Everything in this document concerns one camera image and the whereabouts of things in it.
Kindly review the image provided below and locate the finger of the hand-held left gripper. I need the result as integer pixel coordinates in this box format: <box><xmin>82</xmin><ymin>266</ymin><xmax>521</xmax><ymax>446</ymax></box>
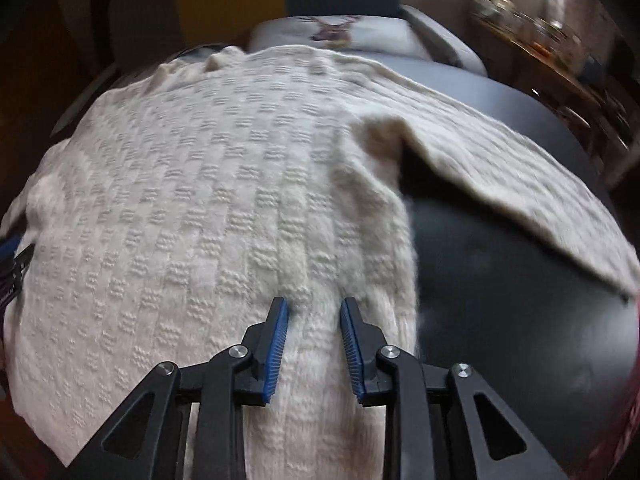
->
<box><xmin>0</xmin><ymin>237</ymin><xmax>37</xmax><ymax>311</ymax></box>

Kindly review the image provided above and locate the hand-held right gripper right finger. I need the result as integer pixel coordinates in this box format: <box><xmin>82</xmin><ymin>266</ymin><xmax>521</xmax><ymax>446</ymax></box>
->
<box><xmin>340</xmin><ymin>297</ymin><xmax>571</xmax><ymax>480</ymax></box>

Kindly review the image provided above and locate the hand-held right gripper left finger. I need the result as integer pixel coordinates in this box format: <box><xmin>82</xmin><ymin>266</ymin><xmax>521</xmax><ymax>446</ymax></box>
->
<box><xmin>65</xmin><ymin>297</ymin><xmax>291</xmax><ymax>480</ymax></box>

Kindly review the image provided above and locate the cream knit sweater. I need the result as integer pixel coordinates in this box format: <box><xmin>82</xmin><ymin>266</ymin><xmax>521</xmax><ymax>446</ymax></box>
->
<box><xmin>0</xmin><ymin>46</ymin><xmax>640</xmax><ymax>480</ymax></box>

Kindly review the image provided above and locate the brown wooden wardrobe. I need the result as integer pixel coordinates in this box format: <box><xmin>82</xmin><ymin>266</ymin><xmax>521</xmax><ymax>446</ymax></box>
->
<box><xmin>0</xmin><ymin>0</ymin><xmax>101</xmax><ymax>201</ymax></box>

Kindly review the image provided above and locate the black upright panel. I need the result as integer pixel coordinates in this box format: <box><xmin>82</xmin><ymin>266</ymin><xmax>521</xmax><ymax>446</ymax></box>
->
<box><xmin>87</xmin><ymin>0</ymin><xmax>126</xmax><ymax>68</ymax></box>

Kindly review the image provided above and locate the deer print pillow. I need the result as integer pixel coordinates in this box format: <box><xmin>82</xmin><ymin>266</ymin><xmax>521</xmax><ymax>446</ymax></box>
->
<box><xmin>247</xmin><ymin>14</ymin><xmax>433</xmax><ymax>61</ymax></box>

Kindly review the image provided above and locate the wooden side desk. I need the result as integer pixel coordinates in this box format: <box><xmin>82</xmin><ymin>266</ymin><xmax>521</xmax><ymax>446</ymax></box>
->
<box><xmin>467</xmin><ymin>0</ymin><xmax>640</xmax><ymax>161</ymax></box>

